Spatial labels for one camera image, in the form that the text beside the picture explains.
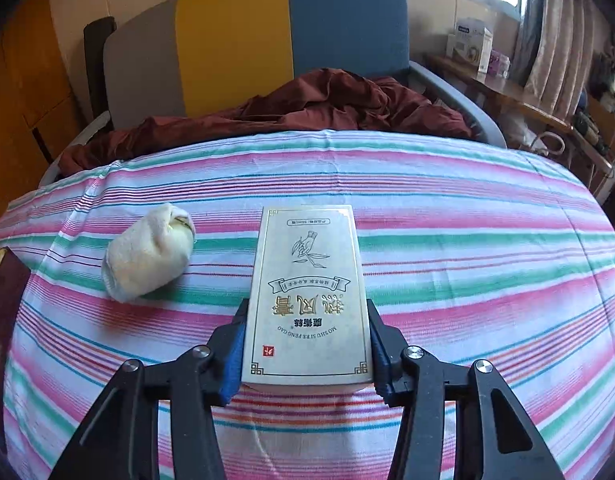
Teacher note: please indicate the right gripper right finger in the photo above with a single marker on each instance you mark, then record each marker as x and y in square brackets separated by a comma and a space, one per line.
[394, 376]

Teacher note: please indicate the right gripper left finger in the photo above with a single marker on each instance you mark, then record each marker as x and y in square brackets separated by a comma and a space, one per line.
[227, 345]

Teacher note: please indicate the cream tea box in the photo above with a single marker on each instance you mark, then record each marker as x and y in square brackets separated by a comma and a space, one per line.
[308, 325]

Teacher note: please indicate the striped bed sheet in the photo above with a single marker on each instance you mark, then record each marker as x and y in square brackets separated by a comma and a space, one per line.
[471, 251]

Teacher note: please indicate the maroon blanket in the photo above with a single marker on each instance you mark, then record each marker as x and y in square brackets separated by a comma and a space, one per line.
[321, 99]

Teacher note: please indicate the tricolour headboard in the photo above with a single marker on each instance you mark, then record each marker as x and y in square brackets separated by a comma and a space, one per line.
[190, 58]

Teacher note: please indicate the wooden desk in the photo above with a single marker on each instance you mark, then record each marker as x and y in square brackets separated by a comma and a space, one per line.
[504, 95]

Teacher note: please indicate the pink jar on desk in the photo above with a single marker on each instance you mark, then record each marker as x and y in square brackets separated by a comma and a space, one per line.
[499, 65]

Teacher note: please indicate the white carton on desk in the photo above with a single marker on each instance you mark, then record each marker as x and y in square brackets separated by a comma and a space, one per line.
[470, 43]

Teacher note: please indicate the pink floral curtain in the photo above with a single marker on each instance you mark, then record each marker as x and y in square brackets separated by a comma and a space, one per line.
[569, 34]

